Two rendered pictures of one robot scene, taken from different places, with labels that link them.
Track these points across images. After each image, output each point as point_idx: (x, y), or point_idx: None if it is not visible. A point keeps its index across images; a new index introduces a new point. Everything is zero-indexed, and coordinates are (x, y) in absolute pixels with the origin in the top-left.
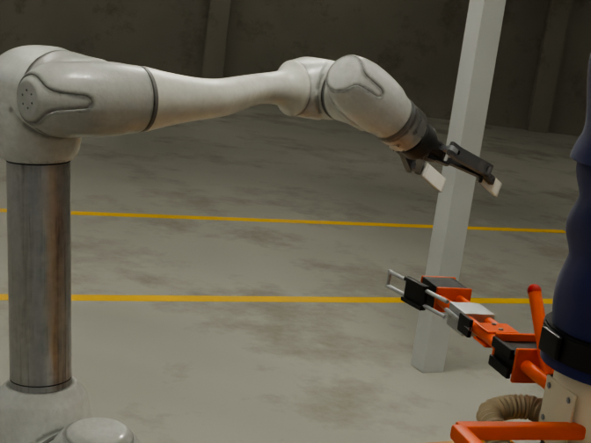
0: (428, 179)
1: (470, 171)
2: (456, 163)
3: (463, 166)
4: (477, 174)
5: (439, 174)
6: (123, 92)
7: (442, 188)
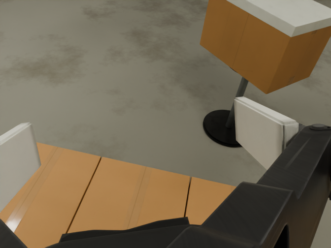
0: (7, 200)
1: (324, 206)
2: (306, 243)
3: (316, 219)
4: (330, 188)
5: (15, 139)
6: None
7: (38, 155)
